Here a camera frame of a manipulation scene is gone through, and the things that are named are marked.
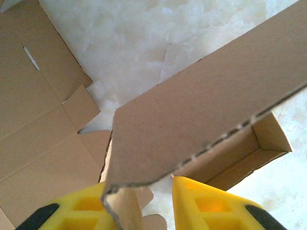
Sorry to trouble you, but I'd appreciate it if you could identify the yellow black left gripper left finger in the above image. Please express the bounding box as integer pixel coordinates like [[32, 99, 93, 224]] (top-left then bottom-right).
[[14, 183, 120, 230]]

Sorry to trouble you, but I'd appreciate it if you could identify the brown cardboard box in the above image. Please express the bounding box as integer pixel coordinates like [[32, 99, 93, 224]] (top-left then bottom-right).
[[0, 0, 167, 230], [98, 0, 307, 230]]

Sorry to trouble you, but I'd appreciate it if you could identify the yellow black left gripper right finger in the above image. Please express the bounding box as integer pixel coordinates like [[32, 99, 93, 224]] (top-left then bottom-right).
[[171, 176, 288, 230]]

